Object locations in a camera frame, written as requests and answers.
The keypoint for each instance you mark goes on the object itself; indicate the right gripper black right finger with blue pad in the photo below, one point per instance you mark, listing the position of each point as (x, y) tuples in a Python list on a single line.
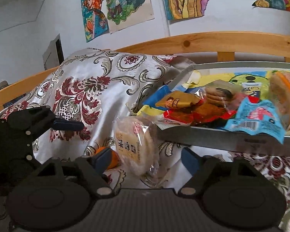
[(200, 168)]

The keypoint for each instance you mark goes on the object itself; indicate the anime boy drawing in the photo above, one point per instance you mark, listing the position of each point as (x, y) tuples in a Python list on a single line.
[(125, 13)]

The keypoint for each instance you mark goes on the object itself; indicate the wooden bed rail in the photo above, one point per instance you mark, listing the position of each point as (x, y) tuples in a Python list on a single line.
[(207, 43)]

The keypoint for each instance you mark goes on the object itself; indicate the light blue snack packet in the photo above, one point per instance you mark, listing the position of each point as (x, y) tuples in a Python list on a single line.
[(257, 118)]

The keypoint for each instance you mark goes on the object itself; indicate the gold foil snack packet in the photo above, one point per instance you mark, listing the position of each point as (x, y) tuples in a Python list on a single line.
[(178, 100)]

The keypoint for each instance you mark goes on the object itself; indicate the cookies in clear wrapper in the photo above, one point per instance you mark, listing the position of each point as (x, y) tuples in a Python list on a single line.
[(224, 94)]

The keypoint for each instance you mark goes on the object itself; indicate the orange-haired girl drawing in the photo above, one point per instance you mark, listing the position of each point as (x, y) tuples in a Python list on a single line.
[(94, 20)]

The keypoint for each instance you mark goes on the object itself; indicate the red snack wrapper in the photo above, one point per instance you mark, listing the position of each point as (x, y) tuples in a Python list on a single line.
[(199, 114)]

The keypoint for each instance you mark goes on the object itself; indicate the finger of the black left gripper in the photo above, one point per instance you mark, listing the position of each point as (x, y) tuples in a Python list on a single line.
[(67, 125)]

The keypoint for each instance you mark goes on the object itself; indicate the orange wrapped bread pack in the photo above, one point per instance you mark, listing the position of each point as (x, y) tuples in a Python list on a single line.
[(279, 94)]

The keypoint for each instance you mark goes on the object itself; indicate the blue yellow snack bag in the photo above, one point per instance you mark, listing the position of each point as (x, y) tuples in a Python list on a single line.
[(149, 107)]

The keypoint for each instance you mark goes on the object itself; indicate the round pastry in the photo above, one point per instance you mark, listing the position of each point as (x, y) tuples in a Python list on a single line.
[(136, 144)]

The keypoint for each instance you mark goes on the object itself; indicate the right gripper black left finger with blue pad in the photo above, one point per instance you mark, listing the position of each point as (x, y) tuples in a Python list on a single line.
[(88, 172)]

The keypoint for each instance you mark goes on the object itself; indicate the metal tray with cartoon print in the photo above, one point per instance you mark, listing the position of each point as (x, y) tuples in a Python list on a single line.
[(221, 139)]

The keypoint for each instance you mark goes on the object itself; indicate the small orange fruit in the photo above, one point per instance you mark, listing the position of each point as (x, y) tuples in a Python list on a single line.
[(115, 161)]

